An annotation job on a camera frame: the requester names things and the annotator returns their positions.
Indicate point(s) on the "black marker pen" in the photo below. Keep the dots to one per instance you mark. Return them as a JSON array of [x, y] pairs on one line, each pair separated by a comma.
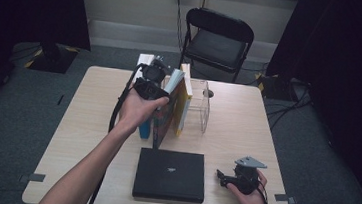
[[60, 99]]

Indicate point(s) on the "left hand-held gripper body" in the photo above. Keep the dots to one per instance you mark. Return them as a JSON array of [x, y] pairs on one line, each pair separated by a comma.
[[152, 82]]

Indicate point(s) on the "black folding chair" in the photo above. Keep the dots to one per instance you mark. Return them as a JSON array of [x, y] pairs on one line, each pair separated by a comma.
[[218, 45]]

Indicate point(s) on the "person's right hand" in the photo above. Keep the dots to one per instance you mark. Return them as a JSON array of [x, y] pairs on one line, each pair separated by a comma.
[[256, 203]]

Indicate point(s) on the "red illustrated book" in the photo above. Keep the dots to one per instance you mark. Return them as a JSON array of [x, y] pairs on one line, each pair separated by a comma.
[[163, 120]]

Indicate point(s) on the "grey tape strip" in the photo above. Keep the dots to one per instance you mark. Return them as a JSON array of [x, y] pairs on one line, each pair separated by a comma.
[[285, 199], [36, 177]]

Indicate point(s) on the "black curtain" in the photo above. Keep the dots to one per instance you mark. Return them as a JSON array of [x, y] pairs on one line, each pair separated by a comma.
[[27, 7], [346, 64]]

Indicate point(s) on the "black stand base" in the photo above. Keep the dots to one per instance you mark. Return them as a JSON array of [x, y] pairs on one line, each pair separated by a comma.
[[279, 88], [52, 58]]

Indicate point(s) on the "blue book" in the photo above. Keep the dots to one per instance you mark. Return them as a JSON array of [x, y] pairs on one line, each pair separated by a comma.
[[145, 130]]

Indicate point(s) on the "person's left hand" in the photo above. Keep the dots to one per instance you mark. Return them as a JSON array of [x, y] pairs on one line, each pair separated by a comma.
[[136, 111]]

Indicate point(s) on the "dark round table grommet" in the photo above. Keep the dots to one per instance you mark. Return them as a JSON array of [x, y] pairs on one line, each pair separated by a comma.
[[209, 93]]

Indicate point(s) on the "clear acrylic book rack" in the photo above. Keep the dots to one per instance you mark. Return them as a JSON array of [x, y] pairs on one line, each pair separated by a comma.
[[202, 107]]

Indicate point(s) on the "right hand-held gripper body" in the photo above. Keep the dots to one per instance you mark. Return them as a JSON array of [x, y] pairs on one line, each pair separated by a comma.
[[247, 178]]

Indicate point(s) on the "black book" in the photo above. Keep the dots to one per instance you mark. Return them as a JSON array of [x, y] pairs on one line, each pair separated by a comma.
[[170, 174]]

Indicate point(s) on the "yellow book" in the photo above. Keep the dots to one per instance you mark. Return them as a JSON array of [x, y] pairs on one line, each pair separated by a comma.
[[183, 105]]

